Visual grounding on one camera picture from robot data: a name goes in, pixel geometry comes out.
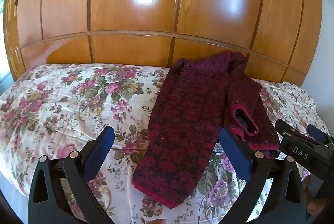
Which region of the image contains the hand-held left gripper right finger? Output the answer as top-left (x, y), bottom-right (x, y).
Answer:
top-left (219, 127), bottom-right (310, 224)

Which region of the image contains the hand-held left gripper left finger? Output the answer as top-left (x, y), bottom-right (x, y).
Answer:
top-left (28, 126), bottom-right (115, 224)

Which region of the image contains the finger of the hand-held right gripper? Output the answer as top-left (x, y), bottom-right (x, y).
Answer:
top-left (306, 124), bottom-right (334, 146)
top-left (275, 119), bottom-right (308, 139)

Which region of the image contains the dark red knit sweater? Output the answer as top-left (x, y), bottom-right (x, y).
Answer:
top-left (132, 51), bottom-right (281, 209)

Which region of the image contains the floral bedsheet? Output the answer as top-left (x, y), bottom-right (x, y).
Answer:
top-left (0, 63), bottom-right (330, 224)

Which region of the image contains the wooden wardrobe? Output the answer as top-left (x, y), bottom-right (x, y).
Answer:
top-left (3, 0), bottom-right (322, 87)

